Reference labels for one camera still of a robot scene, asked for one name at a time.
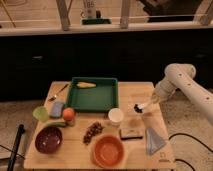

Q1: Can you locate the white handled dish brush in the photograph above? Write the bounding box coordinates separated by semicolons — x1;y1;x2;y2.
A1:
134;101;153;113

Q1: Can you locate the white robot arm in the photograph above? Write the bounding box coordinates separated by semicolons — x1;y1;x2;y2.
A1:
151;64;213;126

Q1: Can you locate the orange red bowl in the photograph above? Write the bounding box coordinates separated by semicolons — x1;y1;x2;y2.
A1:
92;135;125;168

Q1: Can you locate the dark purple bowl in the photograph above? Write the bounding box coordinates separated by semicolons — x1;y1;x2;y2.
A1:
35;126;63;154

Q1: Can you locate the green plastic tray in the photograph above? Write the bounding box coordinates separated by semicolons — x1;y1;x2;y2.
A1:
65;77;119;113

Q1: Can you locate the yellow corn cob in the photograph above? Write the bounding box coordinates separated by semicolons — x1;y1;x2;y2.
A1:
77;82;96;88

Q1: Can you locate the white cup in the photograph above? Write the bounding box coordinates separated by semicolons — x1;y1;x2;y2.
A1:
108;108;124;125

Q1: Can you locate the bunch of dark grapes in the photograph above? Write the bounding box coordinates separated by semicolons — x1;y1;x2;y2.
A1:
83;122;103;145

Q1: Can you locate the orange fruit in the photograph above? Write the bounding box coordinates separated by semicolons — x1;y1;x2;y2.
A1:
62;108;75;121

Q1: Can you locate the metal fork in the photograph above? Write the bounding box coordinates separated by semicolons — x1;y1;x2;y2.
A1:
47;84;69;102

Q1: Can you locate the blue sponge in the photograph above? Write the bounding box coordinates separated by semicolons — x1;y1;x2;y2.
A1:
50;101;64;118

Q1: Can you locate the green cucumber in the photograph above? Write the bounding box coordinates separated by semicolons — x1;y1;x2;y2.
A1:
46;122;67;127

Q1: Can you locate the light green cup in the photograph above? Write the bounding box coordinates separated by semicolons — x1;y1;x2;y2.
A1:
33;106;49;122

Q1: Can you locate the folded blue cloth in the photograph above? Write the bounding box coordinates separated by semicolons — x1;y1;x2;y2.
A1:
146;127;166;155

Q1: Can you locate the white bottle on green base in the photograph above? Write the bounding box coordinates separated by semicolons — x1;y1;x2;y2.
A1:
81;0;111;25

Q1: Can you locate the black pole stand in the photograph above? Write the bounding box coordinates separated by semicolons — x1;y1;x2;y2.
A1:
7;124;25;171

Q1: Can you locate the black floor cable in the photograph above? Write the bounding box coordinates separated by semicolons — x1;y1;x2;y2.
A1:
168;132;213;171

